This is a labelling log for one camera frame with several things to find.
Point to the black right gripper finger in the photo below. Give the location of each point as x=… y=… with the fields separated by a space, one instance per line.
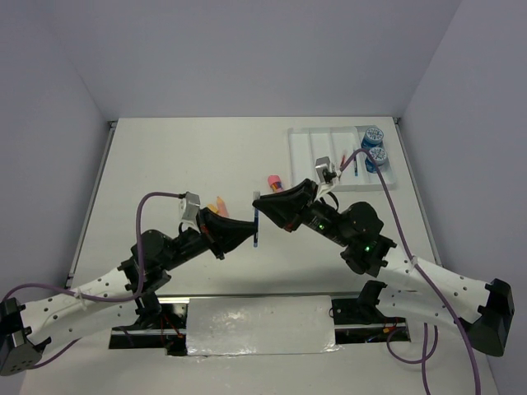
x=295 y=196
x=283 y=216

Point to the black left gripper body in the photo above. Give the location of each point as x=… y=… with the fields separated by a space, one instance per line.
x=215 y=238

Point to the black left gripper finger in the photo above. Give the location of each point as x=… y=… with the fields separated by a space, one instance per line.
x=239 y=226
x=235 y=239

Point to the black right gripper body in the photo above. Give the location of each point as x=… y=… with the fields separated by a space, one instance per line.
x=309 y=205

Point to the blue pen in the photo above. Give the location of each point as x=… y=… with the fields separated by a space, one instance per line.
x=256 y=226

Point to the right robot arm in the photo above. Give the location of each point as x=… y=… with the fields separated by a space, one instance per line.
x=400 y=284

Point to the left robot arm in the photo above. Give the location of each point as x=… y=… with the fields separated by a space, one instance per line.
x=122 y=296

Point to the orange highlighter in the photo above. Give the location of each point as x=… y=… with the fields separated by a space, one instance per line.
x=221 y=207

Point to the white compartment tray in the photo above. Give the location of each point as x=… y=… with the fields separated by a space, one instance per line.
x=306 y=145

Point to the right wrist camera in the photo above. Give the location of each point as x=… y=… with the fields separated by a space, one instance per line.
x=328 y=176

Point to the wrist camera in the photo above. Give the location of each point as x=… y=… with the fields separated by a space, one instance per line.
x=190 y=206
x=328 y=176

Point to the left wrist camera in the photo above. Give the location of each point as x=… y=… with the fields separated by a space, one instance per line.
x=190 y=206

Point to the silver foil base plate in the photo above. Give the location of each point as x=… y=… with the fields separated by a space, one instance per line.
x=285 y=325

